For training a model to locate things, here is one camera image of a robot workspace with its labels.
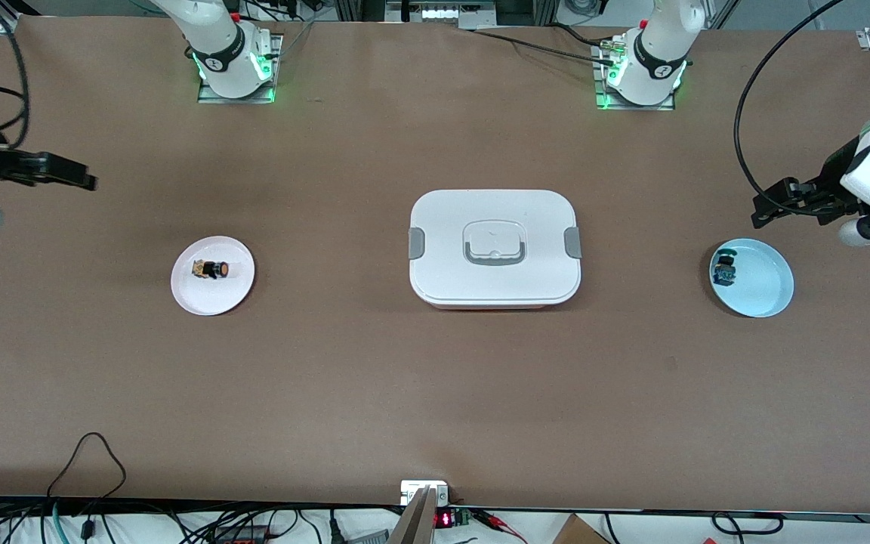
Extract white lunch box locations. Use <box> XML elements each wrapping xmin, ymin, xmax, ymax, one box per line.
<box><xmin>409</xmin><ymin>189</ymin><xmax>582</xmax><ymax>311</ymax></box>

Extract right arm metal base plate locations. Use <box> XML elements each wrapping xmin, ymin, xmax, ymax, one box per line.
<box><xmin>197</xmin><ymin>34</ymin><xmax>283</xmax><ymax>104</ymax></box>

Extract red clip wires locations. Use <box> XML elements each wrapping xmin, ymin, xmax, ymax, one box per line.
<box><xmin>473</xmin><ymin>510</ymin><xmax>528</xmax><ymax>543</ymax></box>

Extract thick black table cable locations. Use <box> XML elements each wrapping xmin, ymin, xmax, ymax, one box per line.
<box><xmin>473</xmin><ymin>26</ymin><xmax>617</xmax><ymax>65</ymax></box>

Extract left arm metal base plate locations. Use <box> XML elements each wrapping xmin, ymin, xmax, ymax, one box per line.
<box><xmin>594</xmin><ymin>42</ymin><xmax>676</xmax><ymax>112</ymax></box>

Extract black cable flat loop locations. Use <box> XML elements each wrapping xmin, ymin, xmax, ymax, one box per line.
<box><xmin>711</xmin><ymin>512</ymin><xmax>785</xmax><ymax>534</ymax></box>

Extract pink round plate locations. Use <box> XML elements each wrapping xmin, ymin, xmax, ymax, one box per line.
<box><xmin>171</xmin><ymin>236</ymin><xmax>256</xmax><ymax>317</ymax></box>

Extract grey device with lit ports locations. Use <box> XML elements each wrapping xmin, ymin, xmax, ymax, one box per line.
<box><xmin>386</xmin><ymin>0</ymin><xmax>498</xmax><ymax>29</ymax></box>

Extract green push button switch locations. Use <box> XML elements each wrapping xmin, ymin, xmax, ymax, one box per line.
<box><xmin>712</xmin><ymin>248</ymin><xmax>739</xmax><ymax>287</ymax></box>

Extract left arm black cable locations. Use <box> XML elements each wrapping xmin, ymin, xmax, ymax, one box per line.
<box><xmin>733</xmin><ymin>0</ymin><xmax>845</xmax><ymax>218</ymax></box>

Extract light blue round plate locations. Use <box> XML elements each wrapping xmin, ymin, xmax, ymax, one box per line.
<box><xmin>709</xmin><ymin>238</ymin><xmax>794</xmax><ymax>318</ymax></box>

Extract thin black looped cable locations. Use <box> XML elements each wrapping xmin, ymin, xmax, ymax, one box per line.
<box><xmin>46</xmin><ymin>432</ymin><xmax>128</xmax><ymax>499</ymax></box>

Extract brown cardboard piece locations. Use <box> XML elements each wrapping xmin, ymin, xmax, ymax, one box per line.
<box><xmin>552</xmin><ymin>514</ymin><xmax>611</xmax><ymax>544</ymax></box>

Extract grey metal bar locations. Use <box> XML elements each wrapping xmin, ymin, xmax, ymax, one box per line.
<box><xmin>388</xmin><ymin>487</ymin><xmax>437</xmax><ymax>544</ymax></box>

